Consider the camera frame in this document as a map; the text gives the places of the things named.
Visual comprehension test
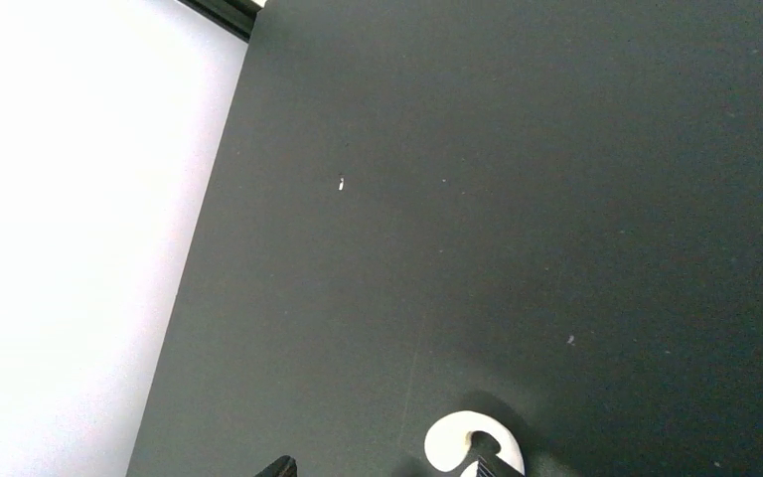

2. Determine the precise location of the white earbud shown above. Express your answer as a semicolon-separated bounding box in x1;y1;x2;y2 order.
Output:
423;410;527;476

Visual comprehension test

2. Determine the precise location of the black frame post left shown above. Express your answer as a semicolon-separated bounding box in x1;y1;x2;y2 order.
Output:
179;0;263;43

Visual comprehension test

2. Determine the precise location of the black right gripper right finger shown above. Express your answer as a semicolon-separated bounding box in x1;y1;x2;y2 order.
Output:
468;431;525;477

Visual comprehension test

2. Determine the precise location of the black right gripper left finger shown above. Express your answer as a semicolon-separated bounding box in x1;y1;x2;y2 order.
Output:
255;455;298;477

